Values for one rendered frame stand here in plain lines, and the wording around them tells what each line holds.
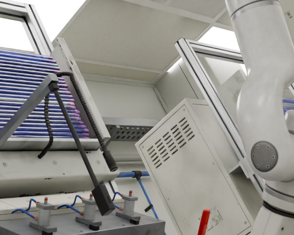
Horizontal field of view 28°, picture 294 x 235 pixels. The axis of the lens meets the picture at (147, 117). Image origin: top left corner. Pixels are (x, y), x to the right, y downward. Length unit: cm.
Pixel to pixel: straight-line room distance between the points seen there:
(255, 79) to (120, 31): 310
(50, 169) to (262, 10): 58
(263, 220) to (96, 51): 322
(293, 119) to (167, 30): 336
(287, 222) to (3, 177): 57
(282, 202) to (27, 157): 57
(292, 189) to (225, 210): 116
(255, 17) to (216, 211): 122
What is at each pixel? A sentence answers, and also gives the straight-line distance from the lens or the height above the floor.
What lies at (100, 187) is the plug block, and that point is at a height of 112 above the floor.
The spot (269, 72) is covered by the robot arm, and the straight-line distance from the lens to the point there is 96.
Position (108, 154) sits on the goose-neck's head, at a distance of 122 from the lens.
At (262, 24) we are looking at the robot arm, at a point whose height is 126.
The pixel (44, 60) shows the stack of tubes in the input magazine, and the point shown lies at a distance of 148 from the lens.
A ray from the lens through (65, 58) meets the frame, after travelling 153.
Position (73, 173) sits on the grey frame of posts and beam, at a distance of 133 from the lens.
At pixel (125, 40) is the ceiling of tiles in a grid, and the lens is 414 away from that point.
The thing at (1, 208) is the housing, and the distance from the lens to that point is 113.
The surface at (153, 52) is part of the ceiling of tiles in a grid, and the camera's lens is 444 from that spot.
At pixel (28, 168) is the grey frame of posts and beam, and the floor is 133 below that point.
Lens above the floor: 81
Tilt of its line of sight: 24 degrees up
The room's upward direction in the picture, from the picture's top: 27 degrees counter-clockwise
